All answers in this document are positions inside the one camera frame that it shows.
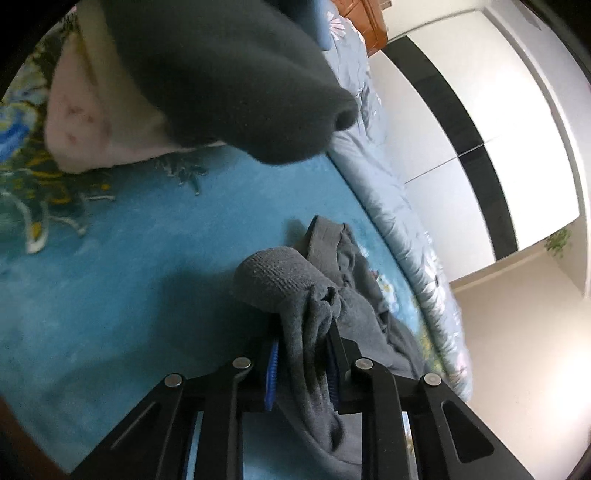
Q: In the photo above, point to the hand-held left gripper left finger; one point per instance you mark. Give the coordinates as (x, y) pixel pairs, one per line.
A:
(272, 369)

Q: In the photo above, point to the pink white folded cloth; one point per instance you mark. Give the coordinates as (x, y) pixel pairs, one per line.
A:
(92, 124)

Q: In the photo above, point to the white wardrobe with black stripe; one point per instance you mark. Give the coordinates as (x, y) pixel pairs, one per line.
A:
(475, 129)

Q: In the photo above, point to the blue floral bed sheet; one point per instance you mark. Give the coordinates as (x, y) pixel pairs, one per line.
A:
(152, 258)

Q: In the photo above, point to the light blue floral quilt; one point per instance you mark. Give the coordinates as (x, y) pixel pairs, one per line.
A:
(392, 198)

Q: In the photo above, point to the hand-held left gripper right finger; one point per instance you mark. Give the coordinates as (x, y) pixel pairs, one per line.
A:
(330, 374)

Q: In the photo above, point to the wooden cabinet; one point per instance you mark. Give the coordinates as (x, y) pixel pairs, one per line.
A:
(364, 23)

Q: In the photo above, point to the green hanging plant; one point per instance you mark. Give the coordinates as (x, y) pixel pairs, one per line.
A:
(558, 241)

